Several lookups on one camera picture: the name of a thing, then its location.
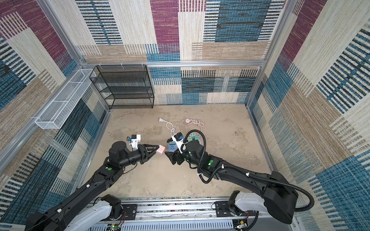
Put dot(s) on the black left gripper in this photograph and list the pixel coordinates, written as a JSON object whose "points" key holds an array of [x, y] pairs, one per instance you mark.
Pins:
{"points": [[144, 154]]}

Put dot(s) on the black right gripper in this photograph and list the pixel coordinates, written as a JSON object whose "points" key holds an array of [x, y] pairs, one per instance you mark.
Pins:
{"points": [[173, 156]]}

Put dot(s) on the pink charger adapter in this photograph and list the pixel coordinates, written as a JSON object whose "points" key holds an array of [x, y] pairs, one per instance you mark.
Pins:
{"points": [[160, 150]]}

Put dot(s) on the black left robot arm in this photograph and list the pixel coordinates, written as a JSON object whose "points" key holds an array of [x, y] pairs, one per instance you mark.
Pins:
{"points": [[60, 216]]}

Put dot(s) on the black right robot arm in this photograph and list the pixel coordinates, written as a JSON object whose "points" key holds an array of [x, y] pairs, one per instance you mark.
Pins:
{"points": [[279, 199]]}

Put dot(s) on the blue square power strip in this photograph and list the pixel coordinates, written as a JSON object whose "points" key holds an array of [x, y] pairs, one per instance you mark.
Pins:
{"points": [[172, 146]]}

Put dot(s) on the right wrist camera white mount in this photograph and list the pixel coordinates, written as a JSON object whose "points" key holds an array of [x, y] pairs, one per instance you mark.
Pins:
{"points": [[178, 138]]}

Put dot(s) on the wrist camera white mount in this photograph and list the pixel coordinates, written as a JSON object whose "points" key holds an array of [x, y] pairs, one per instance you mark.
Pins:
{"points": [[178, 138], [134, 140]]}

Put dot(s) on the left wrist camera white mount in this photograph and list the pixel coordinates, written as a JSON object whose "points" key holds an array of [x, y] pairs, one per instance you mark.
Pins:
{"points": [[134, 140]]}

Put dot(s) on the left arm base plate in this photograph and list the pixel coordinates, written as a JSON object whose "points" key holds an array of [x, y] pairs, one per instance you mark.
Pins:
{"points": [[128, 213]]}

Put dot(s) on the black wire shelf rack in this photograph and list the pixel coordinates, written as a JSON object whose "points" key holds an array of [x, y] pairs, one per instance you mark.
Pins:
{"points": [[124, 86]]}

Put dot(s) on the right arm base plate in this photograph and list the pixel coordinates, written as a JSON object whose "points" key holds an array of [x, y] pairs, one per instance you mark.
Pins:
{"points": [[223, 210]]}

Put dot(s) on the white wire mesh basket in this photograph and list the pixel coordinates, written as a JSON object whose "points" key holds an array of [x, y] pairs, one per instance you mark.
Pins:
{"points": [[59, 109]]}

